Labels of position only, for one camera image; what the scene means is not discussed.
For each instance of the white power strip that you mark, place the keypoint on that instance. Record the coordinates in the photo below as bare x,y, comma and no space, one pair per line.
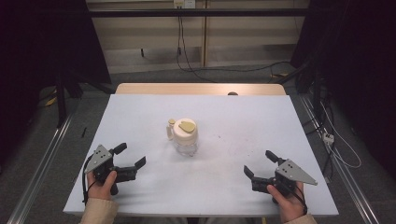
328,138

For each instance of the yellow floor marker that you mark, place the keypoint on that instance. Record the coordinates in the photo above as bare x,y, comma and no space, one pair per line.
51,101

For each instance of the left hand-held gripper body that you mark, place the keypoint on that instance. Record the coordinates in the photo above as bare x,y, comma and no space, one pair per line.
104,168

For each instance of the black curtain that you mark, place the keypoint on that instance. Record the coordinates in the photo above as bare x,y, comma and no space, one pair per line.
358,46
37,46

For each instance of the black horizontal bar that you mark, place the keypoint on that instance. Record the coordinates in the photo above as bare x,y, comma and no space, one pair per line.
199,12

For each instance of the light wooden table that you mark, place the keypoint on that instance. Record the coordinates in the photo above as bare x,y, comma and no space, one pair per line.
186,88

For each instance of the white wall socket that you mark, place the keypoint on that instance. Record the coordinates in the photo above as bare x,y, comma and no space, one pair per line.
184,3

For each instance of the black metal stand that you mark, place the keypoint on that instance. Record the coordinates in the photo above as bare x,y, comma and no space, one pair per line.
60,102
317,93

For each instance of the person's left hand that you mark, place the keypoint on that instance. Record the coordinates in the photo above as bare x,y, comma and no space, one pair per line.
101,188

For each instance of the person's right hand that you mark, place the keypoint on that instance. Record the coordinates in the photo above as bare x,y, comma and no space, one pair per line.
289,205

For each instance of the small black wall fixture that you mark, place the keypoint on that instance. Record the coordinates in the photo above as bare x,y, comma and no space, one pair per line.
142,52

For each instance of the aluminium floor rail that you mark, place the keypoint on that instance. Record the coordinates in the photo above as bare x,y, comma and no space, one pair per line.
40,174
351,186

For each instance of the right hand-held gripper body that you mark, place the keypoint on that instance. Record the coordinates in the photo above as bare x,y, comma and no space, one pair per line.
288,174

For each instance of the clear cup with cream lid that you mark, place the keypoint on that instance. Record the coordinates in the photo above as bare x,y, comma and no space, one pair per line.
186,135

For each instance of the dark round table grommet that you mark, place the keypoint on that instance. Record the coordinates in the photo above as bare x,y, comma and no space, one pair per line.
232,93

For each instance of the small black stick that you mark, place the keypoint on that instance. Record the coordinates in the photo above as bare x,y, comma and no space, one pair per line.
83,132

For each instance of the white table mat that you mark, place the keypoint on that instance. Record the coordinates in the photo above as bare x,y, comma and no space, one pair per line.
218,186

